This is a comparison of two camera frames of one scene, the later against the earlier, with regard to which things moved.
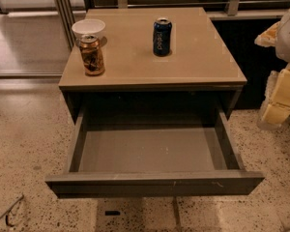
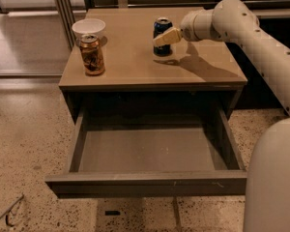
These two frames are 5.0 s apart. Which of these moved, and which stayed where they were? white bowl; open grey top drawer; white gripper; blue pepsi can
Moved: white gripper
Stayed: white bowl; open grey top drawer; blue pepsi can
